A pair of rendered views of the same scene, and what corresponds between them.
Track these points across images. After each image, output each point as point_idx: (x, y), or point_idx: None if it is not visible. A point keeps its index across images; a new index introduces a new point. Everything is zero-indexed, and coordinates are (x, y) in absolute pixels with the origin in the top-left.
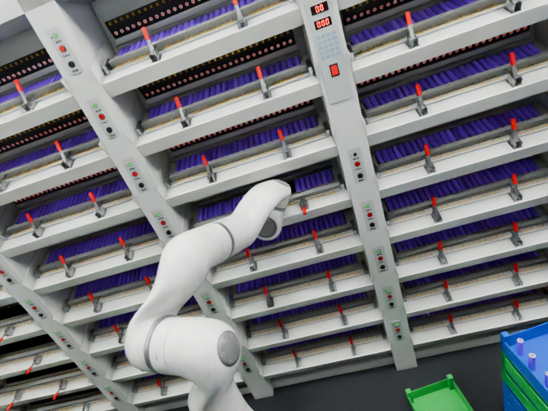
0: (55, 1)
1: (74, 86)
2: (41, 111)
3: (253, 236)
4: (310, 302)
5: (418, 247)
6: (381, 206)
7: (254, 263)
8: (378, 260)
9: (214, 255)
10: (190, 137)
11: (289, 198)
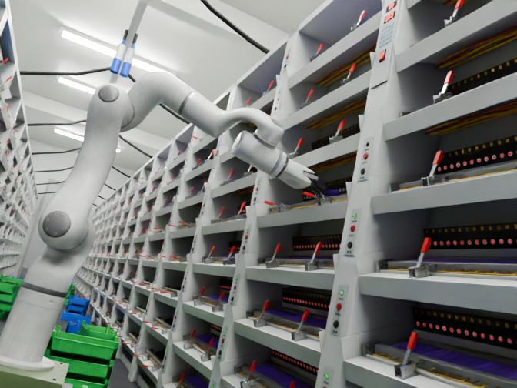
0: (298, 31)
1: (280, 79)
2: (265, 96)
3: (209, 119)
4: (275, 345)
5: (406, 350)
6: (365, 221)
7: (274, 262)
8: (337, 309)
9: (167, 87)
10: (299, 118)
11: (268, 132)
